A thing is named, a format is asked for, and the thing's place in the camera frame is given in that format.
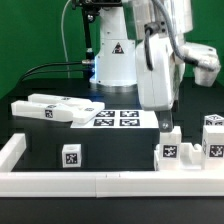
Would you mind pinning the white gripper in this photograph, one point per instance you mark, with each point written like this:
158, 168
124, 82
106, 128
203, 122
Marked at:
159, 88

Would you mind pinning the white chair seat block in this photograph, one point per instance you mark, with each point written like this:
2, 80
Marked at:
190, 157

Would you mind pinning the white long chair bar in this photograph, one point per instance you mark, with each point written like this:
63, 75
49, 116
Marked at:
54, 112

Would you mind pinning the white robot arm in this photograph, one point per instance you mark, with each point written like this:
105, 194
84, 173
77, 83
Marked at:
144, 19

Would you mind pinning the white tagged cube right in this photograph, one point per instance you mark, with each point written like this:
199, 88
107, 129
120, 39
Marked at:
214, 119

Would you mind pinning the white marker sheet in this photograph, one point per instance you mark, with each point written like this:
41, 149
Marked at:
121, 119

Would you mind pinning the white tagged cube nut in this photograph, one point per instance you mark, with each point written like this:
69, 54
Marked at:
71, 155

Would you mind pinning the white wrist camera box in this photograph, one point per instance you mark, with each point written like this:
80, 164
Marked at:
205, 61

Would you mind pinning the white U-shaped boundary frame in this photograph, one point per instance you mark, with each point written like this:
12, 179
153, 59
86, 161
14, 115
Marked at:
100, 184

